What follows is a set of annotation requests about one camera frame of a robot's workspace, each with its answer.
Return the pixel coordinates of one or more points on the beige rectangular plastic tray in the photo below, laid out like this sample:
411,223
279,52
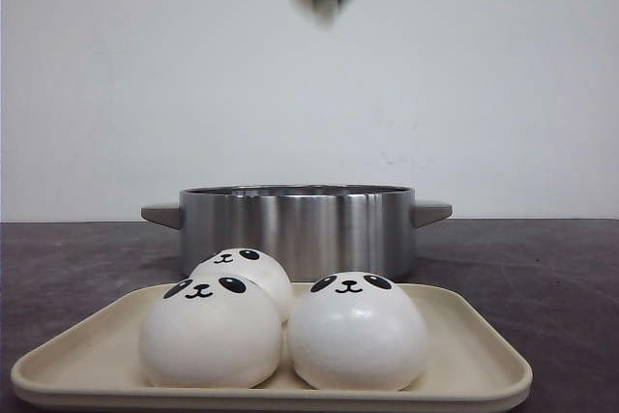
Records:
93,367

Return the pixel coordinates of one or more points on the stainless steel steamer pot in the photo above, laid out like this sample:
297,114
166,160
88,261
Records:
312,230

